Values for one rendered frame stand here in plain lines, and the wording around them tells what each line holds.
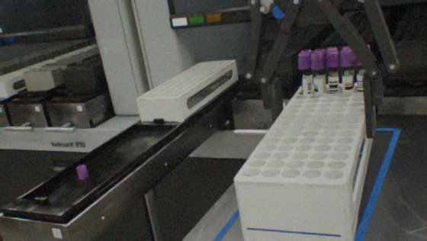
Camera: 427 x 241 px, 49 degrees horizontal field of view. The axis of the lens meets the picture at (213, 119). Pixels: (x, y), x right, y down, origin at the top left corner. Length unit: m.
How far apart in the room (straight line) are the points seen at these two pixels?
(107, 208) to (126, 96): 0.61
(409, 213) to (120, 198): 0.41
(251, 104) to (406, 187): 0.50
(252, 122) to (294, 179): 0.62
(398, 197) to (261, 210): 0.19
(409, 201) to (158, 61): 0.79
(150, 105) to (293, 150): 0.51
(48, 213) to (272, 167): 0.34
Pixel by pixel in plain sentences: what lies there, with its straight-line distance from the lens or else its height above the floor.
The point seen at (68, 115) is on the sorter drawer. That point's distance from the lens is 1.31.
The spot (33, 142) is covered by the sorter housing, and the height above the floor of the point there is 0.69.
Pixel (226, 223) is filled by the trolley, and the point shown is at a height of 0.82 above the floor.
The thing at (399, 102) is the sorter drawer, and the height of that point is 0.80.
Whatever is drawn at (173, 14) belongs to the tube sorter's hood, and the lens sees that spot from 1.12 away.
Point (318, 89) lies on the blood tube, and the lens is 0.63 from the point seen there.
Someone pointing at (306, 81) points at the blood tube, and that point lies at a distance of 0.64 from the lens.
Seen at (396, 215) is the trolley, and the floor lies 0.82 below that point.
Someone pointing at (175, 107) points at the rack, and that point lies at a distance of 0.90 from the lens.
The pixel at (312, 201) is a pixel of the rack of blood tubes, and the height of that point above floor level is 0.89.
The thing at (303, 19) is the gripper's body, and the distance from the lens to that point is 0.53.
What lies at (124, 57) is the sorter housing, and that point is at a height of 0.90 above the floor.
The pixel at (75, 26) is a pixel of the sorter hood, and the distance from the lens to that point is 1.30.
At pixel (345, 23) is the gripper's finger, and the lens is 0.52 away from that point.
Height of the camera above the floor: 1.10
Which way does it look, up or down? 18 degrees down
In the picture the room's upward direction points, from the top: 10 degrees counter-clockwise
